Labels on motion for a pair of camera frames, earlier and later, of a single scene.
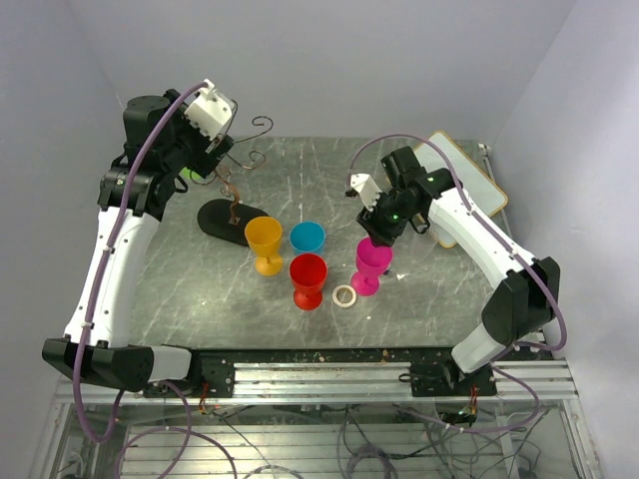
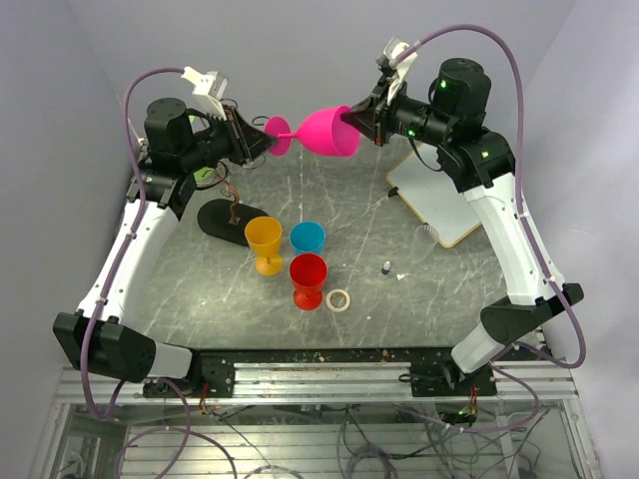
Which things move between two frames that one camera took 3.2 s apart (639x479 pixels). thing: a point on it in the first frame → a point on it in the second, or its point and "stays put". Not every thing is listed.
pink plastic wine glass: (371, 261) → (324, 132)
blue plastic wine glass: (308, 238) stays put
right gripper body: (388, 218) → (409, 118)
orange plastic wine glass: (264, 234) stays put
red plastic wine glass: (308, 272) stays put
